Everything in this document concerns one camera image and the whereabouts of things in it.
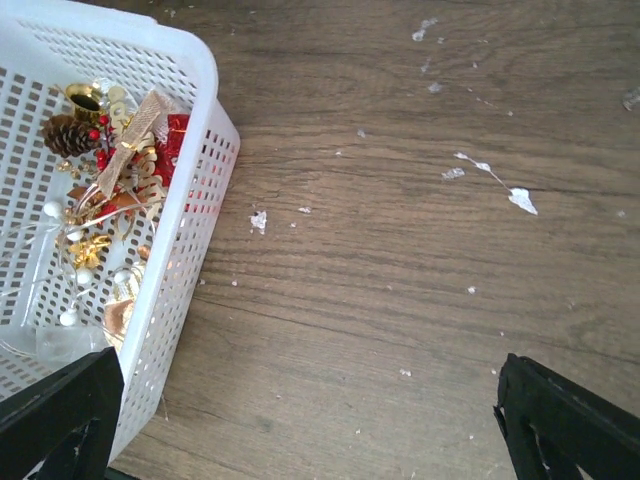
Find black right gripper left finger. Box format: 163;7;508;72
1;347;124;479

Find burlap bow ornament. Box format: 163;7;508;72
95;89;184;198

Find wooden snowman figurine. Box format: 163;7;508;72
104;262;146;352

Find cinnamon stick bundle ornament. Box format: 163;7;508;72
67;185;142;221

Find brown pine cone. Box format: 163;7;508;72
42;114;101;158

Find red gift box ornament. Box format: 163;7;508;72
154;113;190;187

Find gold bow ornament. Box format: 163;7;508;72
68;234;112;269

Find white ball string lights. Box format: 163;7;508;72
0;199;146;359

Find gold bell ornament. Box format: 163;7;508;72
64;83;104;124

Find white perforated plastic basket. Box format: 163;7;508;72
1;1;240;454

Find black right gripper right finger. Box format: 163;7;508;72
493;353;639;479

